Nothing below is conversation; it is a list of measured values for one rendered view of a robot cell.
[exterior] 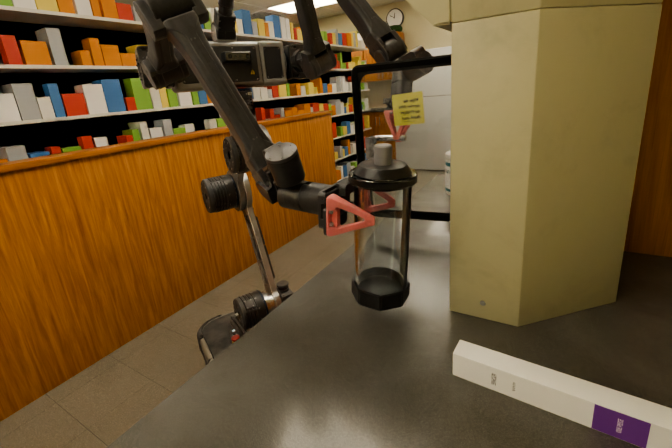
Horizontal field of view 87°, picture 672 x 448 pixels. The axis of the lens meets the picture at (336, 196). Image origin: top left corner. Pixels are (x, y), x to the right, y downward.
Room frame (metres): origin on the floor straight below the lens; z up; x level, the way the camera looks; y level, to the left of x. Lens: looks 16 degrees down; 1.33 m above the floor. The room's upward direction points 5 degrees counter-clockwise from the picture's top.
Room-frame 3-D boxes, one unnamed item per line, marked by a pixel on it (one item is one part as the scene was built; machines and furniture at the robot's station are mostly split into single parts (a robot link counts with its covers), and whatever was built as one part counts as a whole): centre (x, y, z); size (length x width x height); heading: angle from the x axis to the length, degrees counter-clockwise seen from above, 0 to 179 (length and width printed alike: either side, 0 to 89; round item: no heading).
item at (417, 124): (0.89, -0.20, 1.19); 0.30 x 0.01 x 0.40; 63
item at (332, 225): (0.55, -0.02, 1.14); 0.09 x 0.07 x 0.07; 59
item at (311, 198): (0.61, 0.02, 1.15); 0.10 x 0.07 x 0.07; 149
